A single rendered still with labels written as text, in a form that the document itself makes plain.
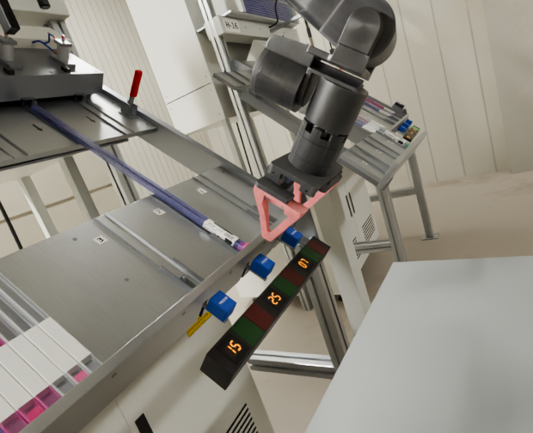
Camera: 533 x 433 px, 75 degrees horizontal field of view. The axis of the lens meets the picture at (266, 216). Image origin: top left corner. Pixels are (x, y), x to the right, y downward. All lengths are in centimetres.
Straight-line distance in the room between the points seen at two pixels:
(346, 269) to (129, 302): 73
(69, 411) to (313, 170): 33
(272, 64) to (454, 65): 290
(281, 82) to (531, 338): 38
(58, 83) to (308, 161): 59
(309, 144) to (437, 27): 292
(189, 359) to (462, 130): 287
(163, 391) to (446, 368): 59
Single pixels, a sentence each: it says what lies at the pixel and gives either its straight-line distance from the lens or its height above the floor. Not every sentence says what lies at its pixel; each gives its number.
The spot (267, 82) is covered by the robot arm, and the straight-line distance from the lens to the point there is 42.
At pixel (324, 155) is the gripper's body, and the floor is 84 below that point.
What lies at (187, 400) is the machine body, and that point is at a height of 38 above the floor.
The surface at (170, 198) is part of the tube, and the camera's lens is 60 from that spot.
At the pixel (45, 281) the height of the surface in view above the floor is 81.
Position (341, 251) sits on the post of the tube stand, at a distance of 103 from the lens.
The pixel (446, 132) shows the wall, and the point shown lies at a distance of 333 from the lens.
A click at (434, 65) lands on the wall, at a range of 329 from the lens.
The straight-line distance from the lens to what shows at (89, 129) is 79.
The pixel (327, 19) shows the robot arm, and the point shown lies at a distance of 41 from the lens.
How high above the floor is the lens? 89
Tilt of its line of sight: 13 degrees down
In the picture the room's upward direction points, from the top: 19 degrees counter-clockwise
